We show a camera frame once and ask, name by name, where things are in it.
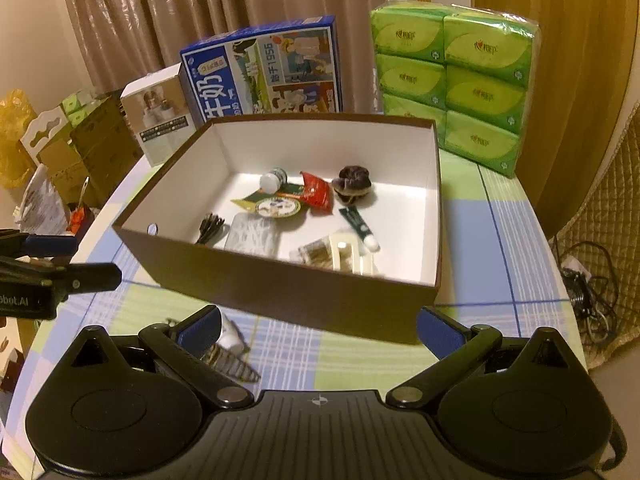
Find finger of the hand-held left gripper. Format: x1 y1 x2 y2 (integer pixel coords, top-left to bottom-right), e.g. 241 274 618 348
0 256 123 292
0 229 78 260

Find clear plastic packet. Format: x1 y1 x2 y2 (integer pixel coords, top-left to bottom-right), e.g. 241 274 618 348
224 212 278 256

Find yellow plastic bag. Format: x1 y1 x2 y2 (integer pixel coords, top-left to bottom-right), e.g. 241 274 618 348
0 89 39 192

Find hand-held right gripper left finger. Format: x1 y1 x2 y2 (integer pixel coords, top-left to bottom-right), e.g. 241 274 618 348
65 304 254 410

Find beige pleated curtain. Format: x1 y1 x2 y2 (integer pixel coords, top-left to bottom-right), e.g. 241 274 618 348
55 0 408 93

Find white cutout cardboard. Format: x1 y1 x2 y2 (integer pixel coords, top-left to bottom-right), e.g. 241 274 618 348
19 105 69 162

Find small beige packet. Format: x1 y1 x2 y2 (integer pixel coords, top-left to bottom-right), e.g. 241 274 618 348
296 240 335 267

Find plaid desktop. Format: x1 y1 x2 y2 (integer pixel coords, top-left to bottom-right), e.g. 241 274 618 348
0 150 586 480

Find white bottle dark cap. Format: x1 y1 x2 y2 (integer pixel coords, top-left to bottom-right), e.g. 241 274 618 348
260 167 291 195

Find silver foil bag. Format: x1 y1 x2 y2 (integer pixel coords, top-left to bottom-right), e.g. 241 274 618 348
12 164 69 234

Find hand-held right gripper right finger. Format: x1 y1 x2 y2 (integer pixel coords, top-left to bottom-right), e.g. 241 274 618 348
386 305 581 409

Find dark purple hair scrunchie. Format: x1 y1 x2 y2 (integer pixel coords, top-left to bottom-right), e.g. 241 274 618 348
332 164 373 207

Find black hairpins bundle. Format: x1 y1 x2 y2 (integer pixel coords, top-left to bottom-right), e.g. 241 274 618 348
195 214 231 246

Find dark green tube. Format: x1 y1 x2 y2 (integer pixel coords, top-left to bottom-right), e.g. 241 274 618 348
339 206 381 253

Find orange handled tool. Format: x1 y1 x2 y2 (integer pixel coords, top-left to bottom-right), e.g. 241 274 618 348
69 176 92 234

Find red snack packet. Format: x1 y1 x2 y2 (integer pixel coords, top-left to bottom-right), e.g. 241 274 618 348
299 171 335 215

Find stack of green tissue packs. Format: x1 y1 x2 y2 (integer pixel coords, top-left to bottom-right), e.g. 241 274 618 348
369 2 544 179

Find quilted beige cloth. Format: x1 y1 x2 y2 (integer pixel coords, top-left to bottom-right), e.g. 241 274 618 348
549 105 640 369

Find small green tissue pack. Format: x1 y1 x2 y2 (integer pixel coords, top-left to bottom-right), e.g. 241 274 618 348
60 89 102 127

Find golden curtain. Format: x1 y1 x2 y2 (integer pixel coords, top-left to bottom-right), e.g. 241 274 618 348
472 0 640 237

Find round white badge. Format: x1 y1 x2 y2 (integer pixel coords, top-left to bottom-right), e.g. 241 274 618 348
255 196 301 218

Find black cables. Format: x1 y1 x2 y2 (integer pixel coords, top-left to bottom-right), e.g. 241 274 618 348
550 240 624 347

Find brown cardboard box white inside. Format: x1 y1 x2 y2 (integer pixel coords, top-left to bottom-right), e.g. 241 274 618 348
111 112 442 346

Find brown cardboard carton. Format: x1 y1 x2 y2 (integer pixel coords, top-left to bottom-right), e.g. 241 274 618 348
40 94 147 207

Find white product box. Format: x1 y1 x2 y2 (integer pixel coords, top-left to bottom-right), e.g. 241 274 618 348
120 64 197 167

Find blue milk carton box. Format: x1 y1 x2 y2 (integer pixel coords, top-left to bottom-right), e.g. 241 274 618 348
180 15 346 129

